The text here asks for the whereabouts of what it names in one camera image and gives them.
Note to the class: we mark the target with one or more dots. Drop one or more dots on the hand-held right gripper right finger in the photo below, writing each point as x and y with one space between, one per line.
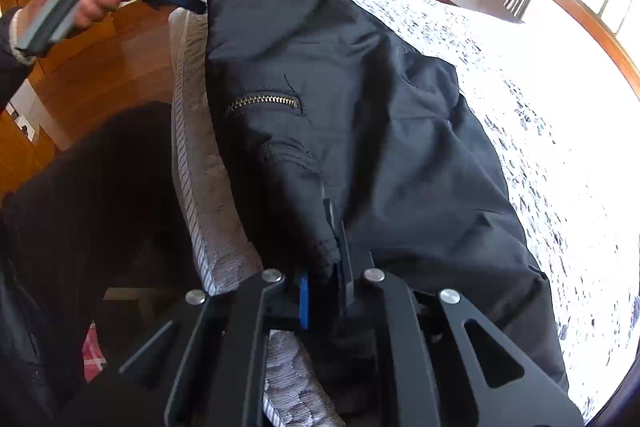
345 287

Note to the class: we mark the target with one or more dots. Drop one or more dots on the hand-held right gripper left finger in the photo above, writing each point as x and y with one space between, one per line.
303 302

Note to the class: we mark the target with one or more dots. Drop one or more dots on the black pants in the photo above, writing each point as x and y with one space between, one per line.
350 107

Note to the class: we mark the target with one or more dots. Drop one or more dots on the person's left forearm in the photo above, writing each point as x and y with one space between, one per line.
10 72

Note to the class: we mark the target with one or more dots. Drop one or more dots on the pink checked cloth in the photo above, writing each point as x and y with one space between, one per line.
94 354

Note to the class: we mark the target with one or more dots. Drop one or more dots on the purple floral quilted bedspread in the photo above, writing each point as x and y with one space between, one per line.
525 157

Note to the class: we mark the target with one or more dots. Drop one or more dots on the person's dark clothing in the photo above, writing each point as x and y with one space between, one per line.
75 232

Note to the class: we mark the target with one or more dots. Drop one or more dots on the wooden framed window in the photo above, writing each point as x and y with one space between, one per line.
600 22

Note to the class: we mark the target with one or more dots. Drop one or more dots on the white wall socket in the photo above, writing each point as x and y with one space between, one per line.
24 127

